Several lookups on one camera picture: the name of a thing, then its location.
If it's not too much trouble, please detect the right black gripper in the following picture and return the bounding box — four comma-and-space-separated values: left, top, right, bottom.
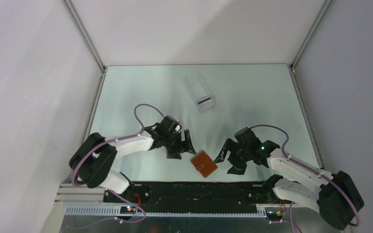
213, 138, 252, 175

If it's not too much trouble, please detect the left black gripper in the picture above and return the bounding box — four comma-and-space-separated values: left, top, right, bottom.
163, 129, 196, 160

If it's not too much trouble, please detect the brown leather card holder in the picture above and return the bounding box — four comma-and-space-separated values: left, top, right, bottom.
191, 150, 218, 178

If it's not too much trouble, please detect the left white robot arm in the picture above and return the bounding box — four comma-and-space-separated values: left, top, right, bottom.
69, 116, 196, 202

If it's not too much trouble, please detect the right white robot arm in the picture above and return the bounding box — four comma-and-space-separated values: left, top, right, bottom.
214, 127, 364, 230

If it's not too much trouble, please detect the card with black stripe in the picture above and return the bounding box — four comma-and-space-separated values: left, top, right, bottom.
197, 97, 213, 105

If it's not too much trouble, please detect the clear plastic card box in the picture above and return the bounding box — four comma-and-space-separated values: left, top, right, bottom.
185, 75, 216, 113

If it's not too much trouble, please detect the right circuit board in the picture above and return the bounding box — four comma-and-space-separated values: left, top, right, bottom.
266, 211, 285, 216

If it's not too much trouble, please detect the circuit board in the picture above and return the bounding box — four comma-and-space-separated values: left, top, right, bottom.
266, 211, 285, 216
119, 205, 137, 214

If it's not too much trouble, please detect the left circuit board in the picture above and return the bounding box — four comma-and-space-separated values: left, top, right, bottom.
119, 205, 137, 214

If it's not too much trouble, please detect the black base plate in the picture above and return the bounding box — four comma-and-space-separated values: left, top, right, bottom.
102, 182, 295, 214

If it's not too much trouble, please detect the aluminium frame rail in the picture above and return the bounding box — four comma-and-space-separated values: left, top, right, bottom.
56, 184, 290, 217

